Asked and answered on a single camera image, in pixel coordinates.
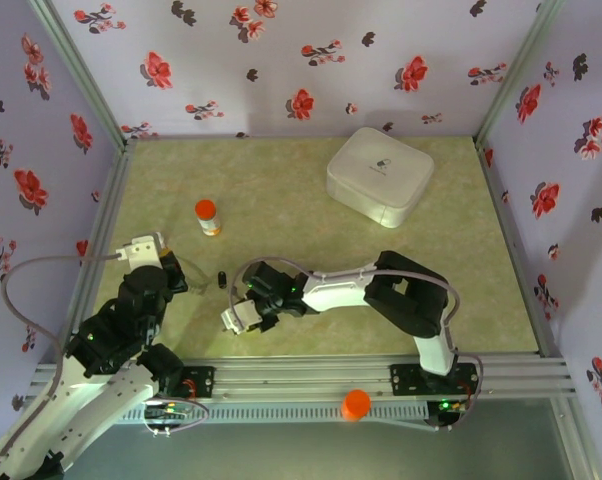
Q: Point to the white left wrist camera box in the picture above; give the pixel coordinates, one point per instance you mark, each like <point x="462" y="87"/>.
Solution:
<point x="141" y="250"/>

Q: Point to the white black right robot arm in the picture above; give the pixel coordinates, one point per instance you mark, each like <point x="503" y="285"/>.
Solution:
<point x="341" y="292"/>

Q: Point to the white zippered pill case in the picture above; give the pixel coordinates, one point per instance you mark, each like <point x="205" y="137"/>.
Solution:
<point x="381" y="170"/>

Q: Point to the aluminium side rail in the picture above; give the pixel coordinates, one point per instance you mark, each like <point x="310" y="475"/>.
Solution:
<point x="106" y="225"/>
<point x="517" y="250"/>

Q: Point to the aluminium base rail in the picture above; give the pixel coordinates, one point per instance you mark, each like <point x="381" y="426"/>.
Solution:
<point x="306" y="375"/>

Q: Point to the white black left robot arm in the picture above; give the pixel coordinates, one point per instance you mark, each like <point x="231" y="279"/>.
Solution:
<point x="106" y="400"/>

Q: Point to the aluminium frame post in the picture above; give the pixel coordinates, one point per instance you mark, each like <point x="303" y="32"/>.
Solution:
<point x="83" y="75"/>
<point x="515" y="75"/>

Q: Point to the orange capped pill bottle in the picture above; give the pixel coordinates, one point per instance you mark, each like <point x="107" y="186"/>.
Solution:
<point x="207" y="215"/>

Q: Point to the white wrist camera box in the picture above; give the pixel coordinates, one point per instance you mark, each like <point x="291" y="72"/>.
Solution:
<point x="241" y="317"/>
<point x="141" y="250"/>

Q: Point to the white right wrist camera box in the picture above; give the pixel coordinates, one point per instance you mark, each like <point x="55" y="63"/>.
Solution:
<point x="241" y="317"/>

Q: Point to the loose orange bottle cap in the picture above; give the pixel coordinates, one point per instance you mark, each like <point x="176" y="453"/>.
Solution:
<point x="356" y="405"/>

